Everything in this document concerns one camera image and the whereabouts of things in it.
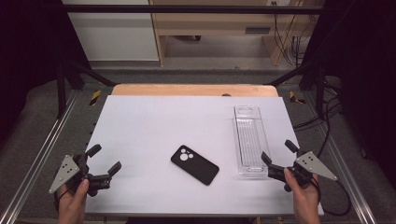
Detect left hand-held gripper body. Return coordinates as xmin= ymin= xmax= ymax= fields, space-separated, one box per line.
xmin=49 ymin=152 xmax=112 ymax=198

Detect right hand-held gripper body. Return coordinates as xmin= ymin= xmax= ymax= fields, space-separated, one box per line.
xmin=268 ymin=151 xmax=338 ymax=188

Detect clear plastic packaging box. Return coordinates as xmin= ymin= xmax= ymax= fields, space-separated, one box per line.
xmin=233 ymin=105 xmax=271 ymax=178

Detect person's left hand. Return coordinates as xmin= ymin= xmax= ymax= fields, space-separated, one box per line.
xmin=57 ymin=179 xmax=90 ymax=218

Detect person's right hand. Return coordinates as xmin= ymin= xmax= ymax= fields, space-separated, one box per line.
xmin=283 ymin=168 xmax=321 ymax=216

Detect yellow black tape marker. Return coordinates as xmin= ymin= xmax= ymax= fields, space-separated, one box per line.
xmin=289 ymin=91 xmax=307 ymax=105
xmin=89 ymin=90 xmax=103 ymax=106

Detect white table mat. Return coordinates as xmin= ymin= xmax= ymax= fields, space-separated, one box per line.
xmin=84 ymin=94 xmax=325 ymax=217

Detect white cabinet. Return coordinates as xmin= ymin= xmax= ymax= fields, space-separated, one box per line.
xmin=61 ymin=0 xmax=161 ymax=62

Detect grey desk label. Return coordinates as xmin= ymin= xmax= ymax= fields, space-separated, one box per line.
xmin=245 ymin=26 xmax=272 ymax=35

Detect wooden desk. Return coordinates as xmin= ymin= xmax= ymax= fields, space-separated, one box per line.
xmin=148 ymin=0 xmax=325 ymax=67

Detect left hand-held gripper cable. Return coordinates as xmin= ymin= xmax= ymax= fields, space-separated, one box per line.
xmin=53 ymin=189 xmax=69 ymax=213

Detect bundle of black floor cables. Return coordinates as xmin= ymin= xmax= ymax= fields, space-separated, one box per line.
xmin=293 ymin=77 xmax=344 ymax=133

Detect aluminium rail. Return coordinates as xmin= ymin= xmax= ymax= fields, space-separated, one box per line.
xmin=312 ymin=92 xmax=378 ymax=224
xmin=0 ymin=90 xmax=79 ymax=224

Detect long black floor cable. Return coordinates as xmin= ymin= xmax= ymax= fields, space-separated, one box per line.
xmin=316 ymin=92 xmax=353 ymax=217

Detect black frame stand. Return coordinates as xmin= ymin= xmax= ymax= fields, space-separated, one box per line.
xmin=266 ymin=60 xmax=326 ymax=119
xmin=56 ymin=59 xmax=118 ymax=119

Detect hanging black desk cables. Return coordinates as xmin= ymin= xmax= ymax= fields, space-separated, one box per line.
xmin=273 ymin=12 xmax=314 ymax=68

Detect black horizontal frame bar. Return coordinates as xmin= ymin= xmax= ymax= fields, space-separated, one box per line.
xmin=61 ymin=4 xmax=330 ymax=15

